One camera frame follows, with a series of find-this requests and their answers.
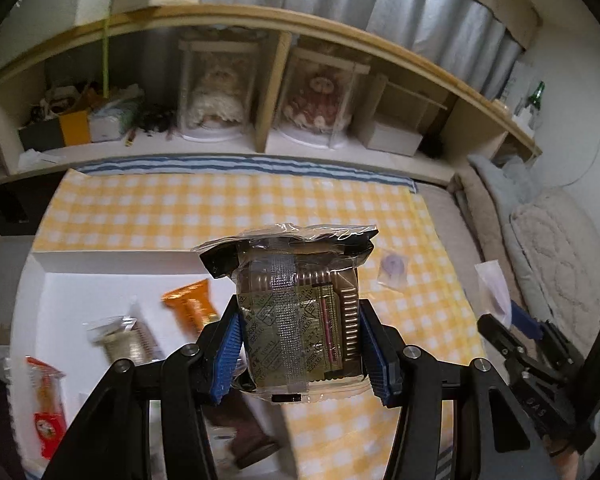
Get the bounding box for orange red snack packet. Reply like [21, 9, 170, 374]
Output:
[26, 356, 67, 462]

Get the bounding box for light blue blanket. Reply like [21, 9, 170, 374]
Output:
[467, 154, 548, 281]

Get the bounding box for red dress doll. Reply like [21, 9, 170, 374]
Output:
[281, 71, 355, 135]

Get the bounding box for green glass bottle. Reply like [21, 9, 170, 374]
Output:
[529, 81, 547, 132]

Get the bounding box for brown fleece blanket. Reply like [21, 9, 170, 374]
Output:
[454, 164, 527, 293]

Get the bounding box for grey curtain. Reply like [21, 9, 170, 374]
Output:
[145, 0, 526, 96]

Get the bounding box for clear round cookie pack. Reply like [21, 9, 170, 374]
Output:
[86, 314, 162, 362]

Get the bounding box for cream fuzzy pillow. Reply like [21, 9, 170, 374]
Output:
[509, 187, 600, 363]

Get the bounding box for yellow box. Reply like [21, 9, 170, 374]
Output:
[59, 110, 92, 147]

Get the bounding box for wooden frame stand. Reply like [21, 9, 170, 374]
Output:
[369, 76, 450, 128]

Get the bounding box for white cardboard box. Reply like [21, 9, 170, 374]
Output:
[7, 250, 291, 480]

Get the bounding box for brown snack packet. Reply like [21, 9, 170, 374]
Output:
[214, 389, 281, 468]

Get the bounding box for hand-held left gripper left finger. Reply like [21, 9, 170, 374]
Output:
[42, 304, 244, 480]

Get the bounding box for green strap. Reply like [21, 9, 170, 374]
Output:
[101, 16, 112, 97]

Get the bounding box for beige mattress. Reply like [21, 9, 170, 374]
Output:
[414, 181, 487, 313]

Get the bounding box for small white box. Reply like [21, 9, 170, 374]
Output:
[366, 119, 424, 157]

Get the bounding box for yellow checked tablecloth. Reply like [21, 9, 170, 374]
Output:
[31, 169, 487, 480]

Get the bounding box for white dress doll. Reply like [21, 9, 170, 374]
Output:
[186, 55, 247, 130]

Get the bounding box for tissue pack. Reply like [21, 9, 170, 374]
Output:
[89, 100, 142, 142]

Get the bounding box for large white box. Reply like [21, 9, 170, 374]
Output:
[0, 0, 148, 70]

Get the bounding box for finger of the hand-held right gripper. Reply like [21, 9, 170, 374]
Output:
[477, 314, 528, 363]
[510, 299, 583, 367]

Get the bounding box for black box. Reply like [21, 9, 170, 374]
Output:
[18, 119, 66, 153]

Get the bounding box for wooden shelf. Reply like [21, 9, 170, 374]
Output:
[0, 2, 543, 191]

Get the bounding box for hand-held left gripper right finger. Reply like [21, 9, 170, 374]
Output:
[359, 299, 546, 480]

